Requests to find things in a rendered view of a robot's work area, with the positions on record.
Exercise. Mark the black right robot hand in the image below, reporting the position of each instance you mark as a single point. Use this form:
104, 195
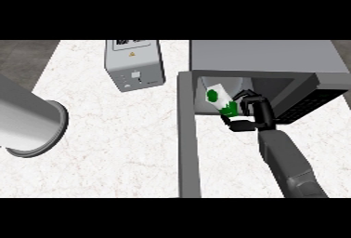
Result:
259, 112

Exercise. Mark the white and green milk carton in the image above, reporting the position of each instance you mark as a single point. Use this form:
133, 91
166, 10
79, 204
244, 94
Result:
219, 98

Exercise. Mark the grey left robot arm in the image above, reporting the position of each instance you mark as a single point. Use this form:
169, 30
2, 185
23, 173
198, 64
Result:
26, 123

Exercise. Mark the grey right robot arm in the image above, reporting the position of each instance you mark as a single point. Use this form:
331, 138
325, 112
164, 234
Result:
287, 162

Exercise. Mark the grey microwave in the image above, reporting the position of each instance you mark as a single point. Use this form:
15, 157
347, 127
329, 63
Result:
269, 68

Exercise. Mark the grey microwave door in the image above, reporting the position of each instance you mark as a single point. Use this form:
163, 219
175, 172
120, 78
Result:
188, 133

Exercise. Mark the grey box appliance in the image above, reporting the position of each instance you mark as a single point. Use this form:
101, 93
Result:
133, 64

